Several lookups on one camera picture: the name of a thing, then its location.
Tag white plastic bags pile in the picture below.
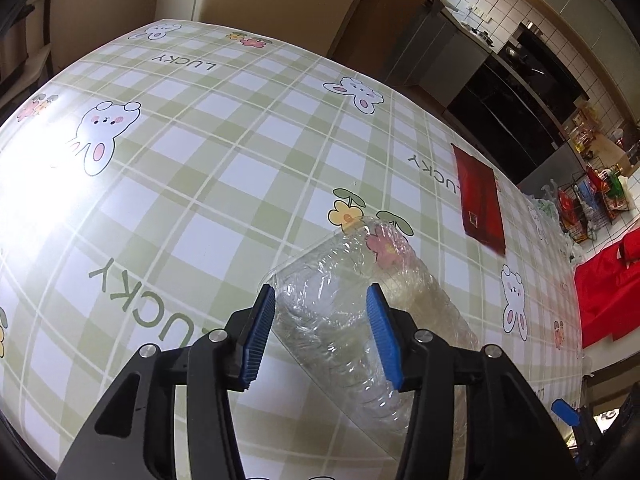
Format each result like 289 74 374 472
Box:
520 180 586 261

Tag clear crushed plastic bottle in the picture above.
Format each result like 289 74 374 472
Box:
267 215 481 436

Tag wire rack with snacks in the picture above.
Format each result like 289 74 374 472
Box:
555 165 631 243

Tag grey lower kitchen cabinets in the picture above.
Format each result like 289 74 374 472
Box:
385 0 488 106

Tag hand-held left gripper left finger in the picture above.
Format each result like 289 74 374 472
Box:
55 284 277 480

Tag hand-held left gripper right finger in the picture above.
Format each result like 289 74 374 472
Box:
365 282 583 480

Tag dark red flat packet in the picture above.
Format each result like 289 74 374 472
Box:
451 143 507 256

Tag red apron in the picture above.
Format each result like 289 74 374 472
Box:
574 230 640 348

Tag black integrated stove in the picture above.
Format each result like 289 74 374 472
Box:
445 22 591 181

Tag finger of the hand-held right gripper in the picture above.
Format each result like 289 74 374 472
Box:
550 399 583 428

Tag condiment bottles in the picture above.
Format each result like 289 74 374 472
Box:
570 105 631 161

